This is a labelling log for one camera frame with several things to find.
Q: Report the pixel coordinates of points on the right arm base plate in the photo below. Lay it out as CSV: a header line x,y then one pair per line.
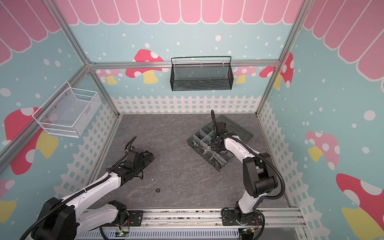
x,y
234,217

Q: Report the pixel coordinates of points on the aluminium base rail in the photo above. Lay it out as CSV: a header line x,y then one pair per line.
x,y
216,218

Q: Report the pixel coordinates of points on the black wire mesh basket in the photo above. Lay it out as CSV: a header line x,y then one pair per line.
x,y
207,73

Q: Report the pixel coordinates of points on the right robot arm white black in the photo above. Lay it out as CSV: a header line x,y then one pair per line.
x,y
262,180

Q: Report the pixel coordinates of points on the white wire mesh basket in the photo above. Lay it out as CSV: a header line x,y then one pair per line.
x,y
69,112

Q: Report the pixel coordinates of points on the white slotted cable duct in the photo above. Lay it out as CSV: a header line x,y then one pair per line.
x,y
162,234

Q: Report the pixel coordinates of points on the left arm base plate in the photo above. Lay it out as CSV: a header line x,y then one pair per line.
x,y
131,219

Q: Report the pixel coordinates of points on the dark green compartment organizer box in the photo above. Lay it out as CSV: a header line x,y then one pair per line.
x,y
201,142

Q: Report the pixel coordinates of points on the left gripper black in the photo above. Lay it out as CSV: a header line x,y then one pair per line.
x,y
147,161

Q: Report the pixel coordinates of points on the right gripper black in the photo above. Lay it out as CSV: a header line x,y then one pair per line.
x,y
216,145

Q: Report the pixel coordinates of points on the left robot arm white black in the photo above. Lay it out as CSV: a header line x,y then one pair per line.
x,y
70,217

